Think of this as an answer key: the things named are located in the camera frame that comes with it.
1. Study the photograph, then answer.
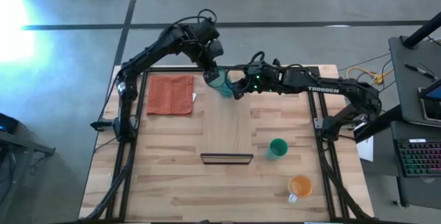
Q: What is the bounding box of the green plastic cup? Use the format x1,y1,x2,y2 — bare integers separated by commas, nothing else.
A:
265,138,289,161

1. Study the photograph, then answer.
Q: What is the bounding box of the black pen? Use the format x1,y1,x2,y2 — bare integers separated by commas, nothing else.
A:
404,63,439,81

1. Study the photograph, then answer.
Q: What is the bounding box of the orange folded cloth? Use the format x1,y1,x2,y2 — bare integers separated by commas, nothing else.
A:
146,74,194,116

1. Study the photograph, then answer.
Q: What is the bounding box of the tall teal translucent tumbler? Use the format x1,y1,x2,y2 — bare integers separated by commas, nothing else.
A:
207,65,236,99

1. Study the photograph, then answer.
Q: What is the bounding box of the grey side desk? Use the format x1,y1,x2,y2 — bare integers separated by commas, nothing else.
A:
353,34,441,208

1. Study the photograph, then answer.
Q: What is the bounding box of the white paper sheet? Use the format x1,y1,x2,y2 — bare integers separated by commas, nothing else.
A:
355,122,375,163

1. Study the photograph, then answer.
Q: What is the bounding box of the tablet with dark case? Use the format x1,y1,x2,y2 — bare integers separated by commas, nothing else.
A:
418,80,441,122

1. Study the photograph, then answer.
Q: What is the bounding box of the black stand pole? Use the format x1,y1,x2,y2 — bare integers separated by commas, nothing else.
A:
402,11,441,50

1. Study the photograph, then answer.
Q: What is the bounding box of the yellow cable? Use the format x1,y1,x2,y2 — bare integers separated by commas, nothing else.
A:
345,65,393,86

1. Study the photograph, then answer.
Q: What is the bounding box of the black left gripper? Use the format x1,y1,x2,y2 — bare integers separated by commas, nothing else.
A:
196,37,225,85

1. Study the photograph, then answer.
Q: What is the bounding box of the black aluminium table frame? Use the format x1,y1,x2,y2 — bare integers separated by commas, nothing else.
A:
82,65,375,223

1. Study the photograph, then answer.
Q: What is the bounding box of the backlit rainbow keyboard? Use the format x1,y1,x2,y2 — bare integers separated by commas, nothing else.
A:
395,138,441,179

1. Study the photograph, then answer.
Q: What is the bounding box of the dark cart with black frame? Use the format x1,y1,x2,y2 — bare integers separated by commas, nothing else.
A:
0,112,57,220

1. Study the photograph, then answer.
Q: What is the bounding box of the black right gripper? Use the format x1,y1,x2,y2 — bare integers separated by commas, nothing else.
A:
228,63,280,101

